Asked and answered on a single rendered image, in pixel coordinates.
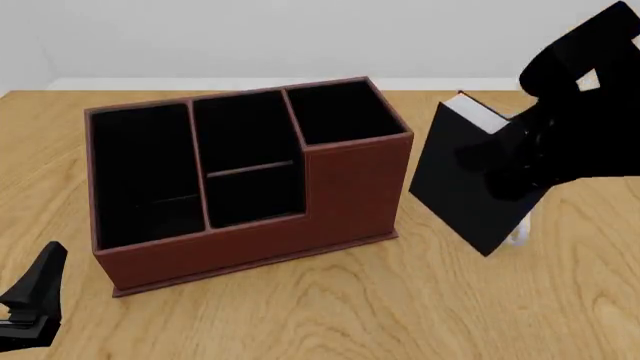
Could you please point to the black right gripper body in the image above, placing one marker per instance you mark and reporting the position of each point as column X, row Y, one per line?
column 590, row 150

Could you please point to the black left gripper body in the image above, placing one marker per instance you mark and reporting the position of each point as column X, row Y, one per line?
column 30, row 332

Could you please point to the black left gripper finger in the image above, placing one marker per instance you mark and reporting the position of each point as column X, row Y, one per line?
column 42, row 285

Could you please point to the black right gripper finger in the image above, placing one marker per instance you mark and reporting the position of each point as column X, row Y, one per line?
column 480, row 157
column 510, row 185

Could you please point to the black book with white pages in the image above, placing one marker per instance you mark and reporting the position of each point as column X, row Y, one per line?
column 450, row 202

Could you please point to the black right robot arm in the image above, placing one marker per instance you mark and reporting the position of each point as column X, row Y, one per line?
column 615, row 41

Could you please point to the red-brown desk caddy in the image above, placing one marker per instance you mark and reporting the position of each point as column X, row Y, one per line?
column 350, row 195

